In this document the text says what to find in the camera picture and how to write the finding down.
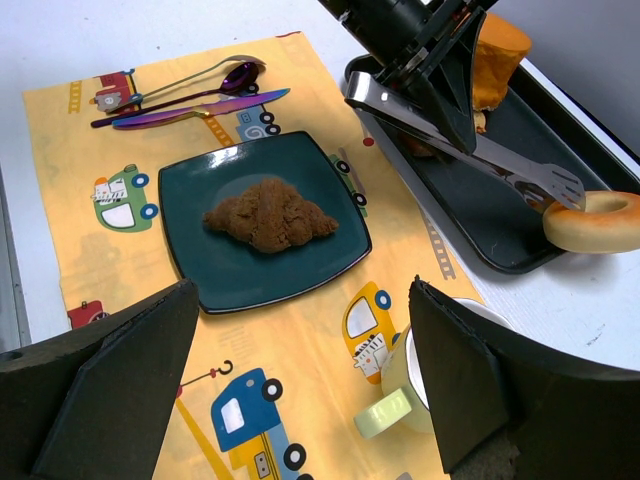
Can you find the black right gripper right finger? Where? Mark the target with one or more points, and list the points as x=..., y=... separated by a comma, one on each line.
x=506, y=407

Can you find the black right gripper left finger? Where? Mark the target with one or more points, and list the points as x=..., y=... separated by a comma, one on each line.
x=94, y=403

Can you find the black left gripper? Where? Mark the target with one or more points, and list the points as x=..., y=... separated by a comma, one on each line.
x=427, y=49

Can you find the pale green mug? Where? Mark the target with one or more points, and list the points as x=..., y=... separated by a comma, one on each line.
x=404, y=397

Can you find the metal tongs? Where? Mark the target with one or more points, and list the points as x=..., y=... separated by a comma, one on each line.
x=540, y=185

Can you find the glazed bagel donut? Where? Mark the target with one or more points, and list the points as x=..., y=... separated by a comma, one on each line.
x=609, y=224

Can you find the brown croissant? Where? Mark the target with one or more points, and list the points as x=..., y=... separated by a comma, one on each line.
x=270, y=216

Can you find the sliced seeded bread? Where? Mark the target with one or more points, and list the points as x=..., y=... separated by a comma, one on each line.
x=421, y=149

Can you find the orange round cake loaf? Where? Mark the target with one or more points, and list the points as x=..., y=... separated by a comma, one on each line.
x=500, y=48

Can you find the black baking tray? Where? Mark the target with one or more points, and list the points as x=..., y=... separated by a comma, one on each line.
x=506, y=234

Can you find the dark teal square plate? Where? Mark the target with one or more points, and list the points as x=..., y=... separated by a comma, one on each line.
x=230, y=275

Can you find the purple iridescent spoon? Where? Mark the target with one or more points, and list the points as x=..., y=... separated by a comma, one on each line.
x=238, y=80

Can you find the purple iridescent knife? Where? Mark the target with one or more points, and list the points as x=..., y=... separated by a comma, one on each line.
x=201, y=111

